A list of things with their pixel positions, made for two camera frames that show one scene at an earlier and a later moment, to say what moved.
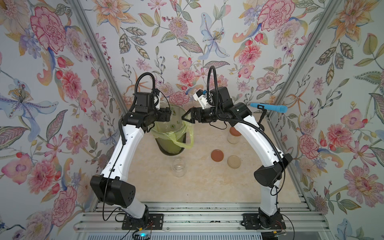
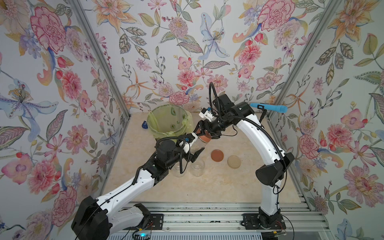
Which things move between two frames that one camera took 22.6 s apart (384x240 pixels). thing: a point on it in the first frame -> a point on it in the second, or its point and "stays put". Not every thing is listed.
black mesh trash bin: [170, 136] stays put
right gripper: [196, 113] -> [208, 124]
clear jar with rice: [178, 167] stays put
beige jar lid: [234, 162] stays put
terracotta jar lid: [217, 155] stays put
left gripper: [162, 116] -> [193, 157]
